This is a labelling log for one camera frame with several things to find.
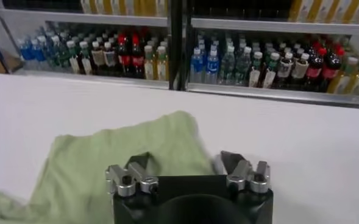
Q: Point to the small red-cap cola bottle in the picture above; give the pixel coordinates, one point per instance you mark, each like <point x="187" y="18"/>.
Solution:
<point x="314" y="71"/>
<point x="124" y="61"/>
<point x="137" y="61"/>
<point x="331" y="71"/>

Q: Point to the light green polo shirt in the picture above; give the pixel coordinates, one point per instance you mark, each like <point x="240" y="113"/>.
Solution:
<point x="106" y="146"/>

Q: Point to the small blue water bottle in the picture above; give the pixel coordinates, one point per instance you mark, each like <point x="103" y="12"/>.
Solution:
<point x="25" y="54"/>
<point x="212" y="67"/>
<point x="38" y="55"/>
<point x="196" y="67"/>

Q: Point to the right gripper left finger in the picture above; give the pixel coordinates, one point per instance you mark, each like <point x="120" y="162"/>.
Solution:
<point x="127" y="181"/>

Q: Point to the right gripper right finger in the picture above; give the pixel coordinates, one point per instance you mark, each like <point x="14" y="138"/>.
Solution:
<point x="243" y="178"/>

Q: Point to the small clear green-tinted bottle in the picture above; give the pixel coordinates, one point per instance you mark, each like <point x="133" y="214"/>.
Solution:
<point x="243" y="68"/>
<point x="228" y="67"/>
<point x="52" y="56"/>
<point x="64" y="58"/>

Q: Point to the glass-sided drinks display shelf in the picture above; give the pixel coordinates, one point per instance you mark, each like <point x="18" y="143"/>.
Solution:
<point x="75" y="18"/>
<point x="289" y="27"/>

